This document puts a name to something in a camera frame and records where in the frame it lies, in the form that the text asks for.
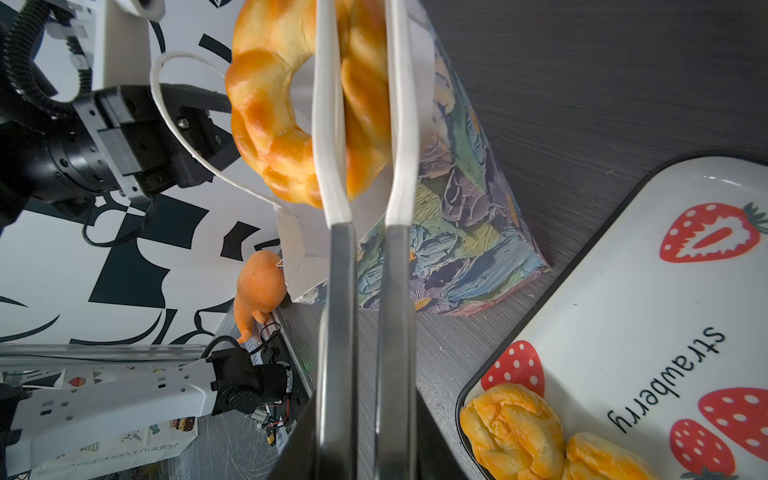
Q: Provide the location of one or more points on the right gripper white spatula right finger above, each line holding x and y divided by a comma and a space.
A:
396, 438

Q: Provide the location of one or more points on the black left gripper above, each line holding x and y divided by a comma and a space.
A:
116, 141

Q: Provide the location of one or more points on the right gripper white spatula left finger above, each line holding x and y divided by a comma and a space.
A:
336, 395

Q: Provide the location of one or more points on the round bread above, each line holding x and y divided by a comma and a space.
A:
514, 433

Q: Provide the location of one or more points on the ring donut bread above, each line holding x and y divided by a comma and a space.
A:
268, 84

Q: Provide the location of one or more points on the croissant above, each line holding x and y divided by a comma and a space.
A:
589, 456

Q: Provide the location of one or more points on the floral white paper bag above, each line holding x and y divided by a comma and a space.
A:
469, 247

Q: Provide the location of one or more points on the orange plush toy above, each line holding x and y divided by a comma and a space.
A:
260, 289

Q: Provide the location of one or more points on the happy birthday paper sheet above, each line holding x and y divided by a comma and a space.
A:
132, 449

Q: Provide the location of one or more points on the white strawberry tray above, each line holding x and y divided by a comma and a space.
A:
655, 336

